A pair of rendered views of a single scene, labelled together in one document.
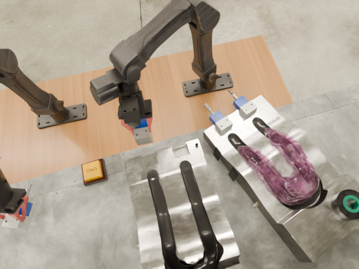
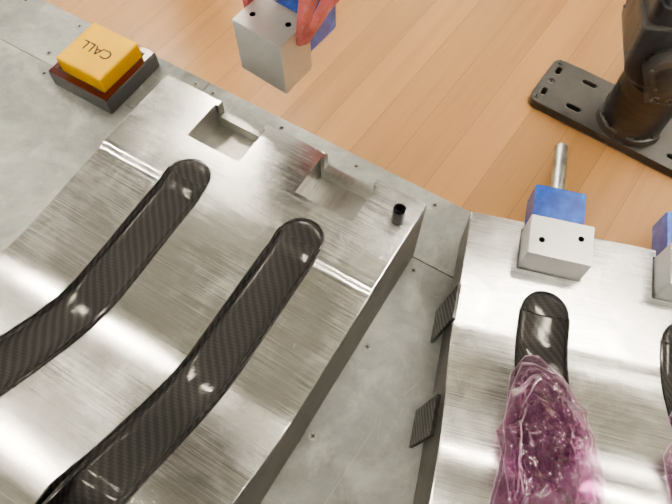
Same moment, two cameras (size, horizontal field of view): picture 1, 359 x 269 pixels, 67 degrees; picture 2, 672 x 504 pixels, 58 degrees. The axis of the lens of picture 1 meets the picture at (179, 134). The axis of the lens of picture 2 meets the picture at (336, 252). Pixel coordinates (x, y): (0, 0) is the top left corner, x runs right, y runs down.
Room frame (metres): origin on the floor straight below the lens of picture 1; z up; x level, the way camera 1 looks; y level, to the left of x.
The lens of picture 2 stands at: (0.11, -0.16, 1.30)
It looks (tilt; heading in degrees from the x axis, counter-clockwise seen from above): 63 degrees down; 37
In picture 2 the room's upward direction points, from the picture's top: 1 degrees clockwise
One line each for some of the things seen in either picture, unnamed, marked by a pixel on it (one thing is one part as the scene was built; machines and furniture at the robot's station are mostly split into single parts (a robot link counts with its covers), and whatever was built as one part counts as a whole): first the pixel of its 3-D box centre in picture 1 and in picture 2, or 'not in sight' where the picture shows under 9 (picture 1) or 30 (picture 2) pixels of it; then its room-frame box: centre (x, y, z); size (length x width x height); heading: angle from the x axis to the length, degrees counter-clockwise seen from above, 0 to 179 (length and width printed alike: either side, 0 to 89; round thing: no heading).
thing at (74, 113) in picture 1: (57, 111); not in sight; (0.59, 0.45, 0.84); 0.20 x 0.07 x 0.08; 93
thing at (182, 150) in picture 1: (180, 151); (337, 198); (0.32, 0.01, 0.87); 0.05 x 0.05 x 0.04; 7
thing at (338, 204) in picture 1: (349, 204); not in sight; (0.06, -0.43, 0.93); 0.08 x 0.08 x 0.04
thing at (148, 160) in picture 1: (149, 160); (231, 143); (0.31, 0.11, 0.87); 0.05 x 0.05 x 0.04; 7
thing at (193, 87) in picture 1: (208, 79); (643, 100); (0.62, -0.15, 0.84); 0.20 x 0.07 x 0.08; 93
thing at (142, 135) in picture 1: (141, 123); (309, 11); (0.43, 0.12, 0.93); 0.13 x 0.05 x 0.05; 1
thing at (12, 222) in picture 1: (22, 205); not in sight; (0.22, 0.50, 0.93); 0.13 x 0.05 x 0.05; 165
